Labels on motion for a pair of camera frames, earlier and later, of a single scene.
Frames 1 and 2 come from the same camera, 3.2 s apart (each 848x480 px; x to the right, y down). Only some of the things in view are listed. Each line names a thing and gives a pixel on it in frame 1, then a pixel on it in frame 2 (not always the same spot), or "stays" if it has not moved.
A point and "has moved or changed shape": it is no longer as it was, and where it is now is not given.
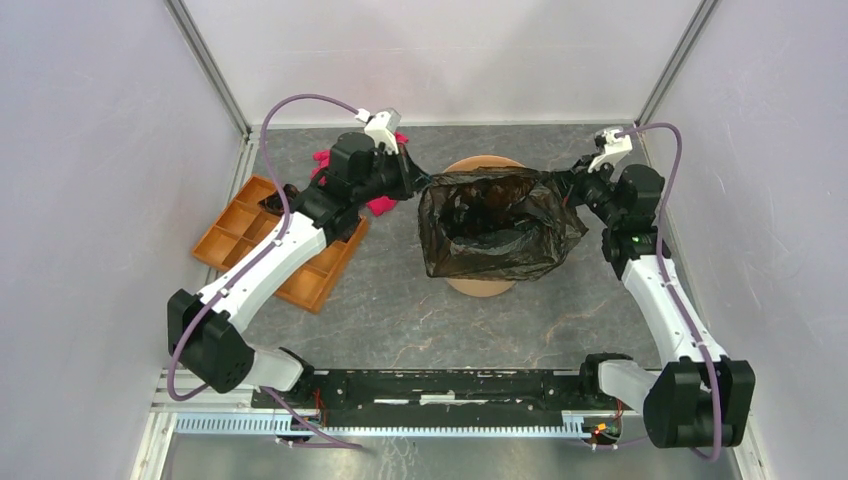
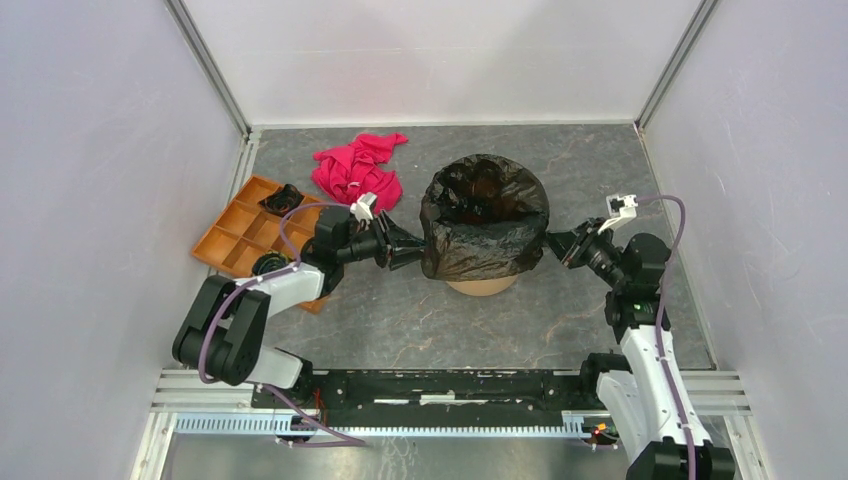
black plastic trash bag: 506,222 has moved or changed shape
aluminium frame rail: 207,402 stays
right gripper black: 579,176 → 584,236
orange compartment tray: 244,223 stays
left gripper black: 411,177 → 405,246
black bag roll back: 273,202 stays
